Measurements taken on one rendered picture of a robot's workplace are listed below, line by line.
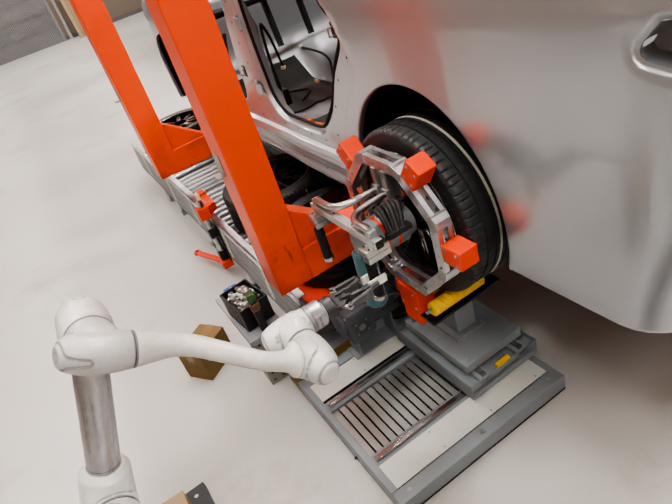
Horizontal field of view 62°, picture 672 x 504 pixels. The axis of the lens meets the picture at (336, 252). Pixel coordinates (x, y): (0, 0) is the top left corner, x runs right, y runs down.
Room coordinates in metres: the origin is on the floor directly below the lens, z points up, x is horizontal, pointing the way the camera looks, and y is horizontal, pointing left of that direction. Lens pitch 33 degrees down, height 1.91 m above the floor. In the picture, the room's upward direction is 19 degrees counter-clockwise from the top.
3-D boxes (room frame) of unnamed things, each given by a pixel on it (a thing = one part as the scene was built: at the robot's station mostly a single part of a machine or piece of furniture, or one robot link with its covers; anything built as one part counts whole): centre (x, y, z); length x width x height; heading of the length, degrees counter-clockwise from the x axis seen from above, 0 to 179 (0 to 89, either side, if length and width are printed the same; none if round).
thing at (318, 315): (1.37, 0.12, 0.83); 0.09 x 0.06 x 0.09; 22
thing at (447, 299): (1.63, -0.38, 0.51); 0.29 x 0.06 x 0.06; 112
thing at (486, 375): (1.76, -0.41, 0.13); 0.50 x 0.36 x 0.10; 22
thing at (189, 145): (3.98, 0.63, 0.69); 0.52 x 0.17 x 0.35; 112
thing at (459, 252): (1.41, -0.37, 0.85); 0.09 x 0.08 x 0.07; 22
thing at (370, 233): (1.57, -0.17, 1.03); 0.19 x 0.18 x 0.11; 112
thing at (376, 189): (1.75, -0.10, 1.03); 0.19 x 0.18 x 0.11; 112
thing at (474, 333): (1.77, -0.41, 0.32); 0.40 x 0.30 x 0.28; 22
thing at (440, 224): (1.70, -0.25, 0.85); 0.54 x 0.07 x 0.54; 22
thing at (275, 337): (1.32, 0.22, 0.83); 0.16 x 0.13 x 0.11; 112
